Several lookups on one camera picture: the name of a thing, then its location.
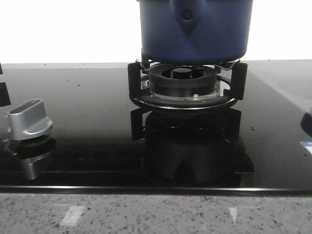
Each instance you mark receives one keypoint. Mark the blue cooking pot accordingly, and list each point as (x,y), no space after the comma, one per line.
(194,32)

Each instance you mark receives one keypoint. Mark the black pot support grate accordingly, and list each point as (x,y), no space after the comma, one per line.
(230,82)

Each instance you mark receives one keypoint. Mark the black gas burner head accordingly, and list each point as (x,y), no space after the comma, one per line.
(184,81)

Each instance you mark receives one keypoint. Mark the black glass stove top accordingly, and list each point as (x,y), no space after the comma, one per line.
(101,142)

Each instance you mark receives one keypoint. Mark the silver stove knob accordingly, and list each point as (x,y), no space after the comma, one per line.
(29,120)

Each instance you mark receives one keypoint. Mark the blue bowl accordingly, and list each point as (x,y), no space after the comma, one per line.
(306,124)

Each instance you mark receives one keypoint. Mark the blue label sticker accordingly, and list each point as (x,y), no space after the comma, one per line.
(307,145)

